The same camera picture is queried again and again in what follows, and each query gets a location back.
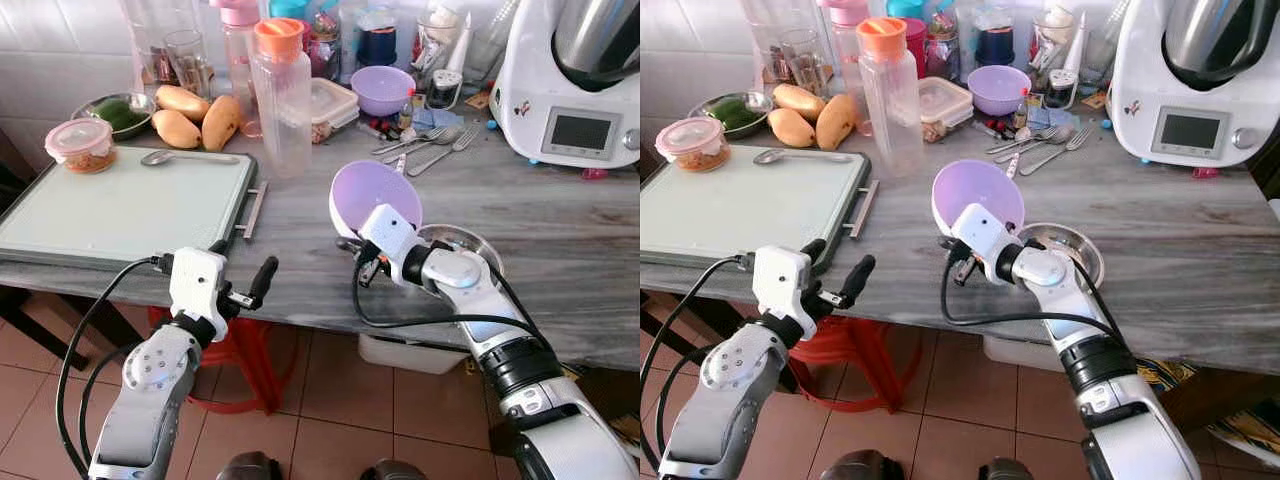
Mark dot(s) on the purple plastic bowl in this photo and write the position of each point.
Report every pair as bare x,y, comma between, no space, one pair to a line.
972,188
368,190
382,92
998,90

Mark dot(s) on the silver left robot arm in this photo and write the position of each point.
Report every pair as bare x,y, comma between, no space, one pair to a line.
730,375
150,372

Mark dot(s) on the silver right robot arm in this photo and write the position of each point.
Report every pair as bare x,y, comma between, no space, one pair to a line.
1050,276
472,282

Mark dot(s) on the red plastic stool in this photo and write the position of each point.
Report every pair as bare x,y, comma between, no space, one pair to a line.
245,345
850,345

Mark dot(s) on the pale green serving tray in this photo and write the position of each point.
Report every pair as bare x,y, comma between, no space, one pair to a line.
120,210
745,205

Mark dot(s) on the shallow steel bowl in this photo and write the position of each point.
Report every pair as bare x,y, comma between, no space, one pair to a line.
1060,240
455,238

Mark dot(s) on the white plastic bin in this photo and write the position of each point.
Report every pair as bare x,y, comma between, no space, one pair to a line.
410,355
1015,352

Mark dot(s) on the steel spoon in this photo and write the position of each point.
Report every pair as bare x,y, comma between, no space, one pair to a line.
157,157
770,156
1062,133
433,133
1047,132
447,135

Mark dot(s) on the yellow mango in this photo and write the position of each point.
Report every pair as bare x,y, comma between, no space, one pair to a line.
182,101
798,99
836,120
222,122
790,128
175,130

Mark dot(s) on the steel fork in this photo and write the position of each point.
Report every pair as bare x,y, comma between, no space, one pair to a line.
450,150
1062,150

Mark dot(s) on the clear bottle orange cap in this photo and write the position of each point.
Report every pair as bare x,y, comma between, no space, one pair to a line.
282,100
890,100

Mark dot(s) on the steel bowl with greens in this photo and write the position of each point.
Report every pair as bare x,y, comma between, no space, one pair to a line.
115,113
730,112

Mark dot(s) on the white lidded plastic container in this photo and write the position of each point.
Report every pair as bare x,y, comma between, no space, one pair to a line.
333,103
945,102

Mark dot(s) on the pink lidded food container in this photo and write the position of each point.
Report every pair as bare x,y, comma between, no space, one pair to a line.
692,138
80,140

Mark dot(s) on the dark left robot foot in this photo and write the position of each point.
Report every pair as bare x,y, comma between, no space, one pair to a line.
248,468
862,468

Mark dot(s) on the dark robot foot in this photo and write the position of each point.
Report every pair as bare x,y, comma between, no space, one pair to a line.
1005,470
393,471
248,468
862,468

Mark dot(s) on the clear bottle pink cap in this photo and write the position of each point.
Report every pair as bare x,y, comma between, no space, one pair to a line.
845,45
238,50

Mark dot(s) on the dark right robot foot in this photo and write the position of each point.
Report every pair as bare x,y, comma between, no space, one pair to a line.
393,471
1005,470

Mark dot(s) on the clear glass jar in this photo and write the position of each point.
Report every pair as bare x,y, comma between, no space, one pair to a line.
770,35
155,35

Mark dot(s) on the dark blue cup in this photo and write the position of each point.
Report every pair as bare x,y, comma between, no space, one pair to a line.
377,42
996,42

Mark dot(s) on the small pink object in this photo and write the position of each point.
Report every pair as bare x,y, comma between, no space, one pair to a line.
595,174
1205,172

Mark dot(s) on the white kitchen cooking machine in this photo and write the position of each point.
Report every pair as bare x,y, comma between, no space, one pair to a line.
1150,85
540,90

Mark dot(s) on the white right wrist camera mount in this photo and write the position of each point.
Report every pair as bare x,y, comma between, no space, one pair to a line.
388,232
985,230

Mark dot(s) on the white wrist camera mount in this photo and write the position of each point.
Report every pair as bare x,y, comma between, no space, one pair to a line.
780,280
197,280
388,232
985,230

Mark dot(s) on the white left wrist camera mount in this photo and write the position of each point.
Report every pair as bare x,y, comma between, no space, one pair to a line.
197,280
780,280

